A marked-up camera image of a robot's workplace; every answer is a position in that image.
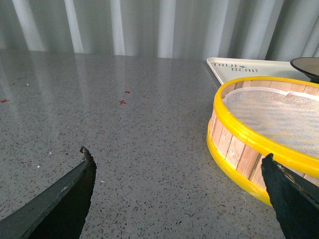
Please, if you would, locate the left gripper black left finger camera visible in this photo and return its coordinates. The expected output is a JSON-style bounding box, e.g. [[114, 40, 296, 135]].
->
[[0, 147, 97, 239]]

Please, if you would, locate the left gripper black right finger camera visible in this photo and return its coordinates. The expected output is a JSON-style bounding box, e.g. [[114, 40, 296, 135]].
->
[[261, 153, 319, 239]]

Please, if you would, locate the beige plate with black rim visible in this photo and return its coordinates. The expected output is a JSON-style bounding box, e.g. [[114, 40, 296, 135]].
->
[[290, 57, 319, 84]]

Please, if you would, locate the cream rectangular serving tray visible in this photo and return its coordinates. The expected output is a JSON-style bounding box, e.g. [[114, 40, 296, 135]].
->
[[206, 57, 310, 85]]

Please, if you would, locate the white steamer cloth liner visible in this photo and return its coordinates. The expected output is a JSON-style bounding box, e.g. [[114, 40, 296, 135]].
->
[[222, 87, 319, 157]]

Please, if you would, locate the yellow rimmed bamboo steamer basket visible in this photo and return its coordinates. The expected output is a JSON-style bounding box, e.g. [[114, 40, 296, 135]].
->
[[207, 76, 319, 204]]

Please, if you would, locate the grey pleated curtain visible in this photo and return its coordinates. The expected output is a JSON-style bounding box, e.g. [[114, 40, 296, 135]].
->
[[0, 0, 319, 61]]

